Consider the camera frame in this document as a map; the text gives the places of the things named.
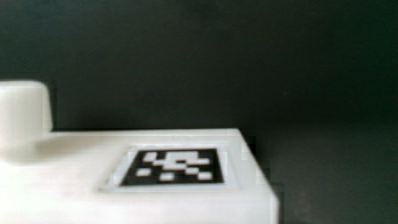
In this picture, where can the white drawer tray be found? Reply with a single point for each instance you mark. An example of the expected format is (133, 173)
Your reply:
(124, 177)

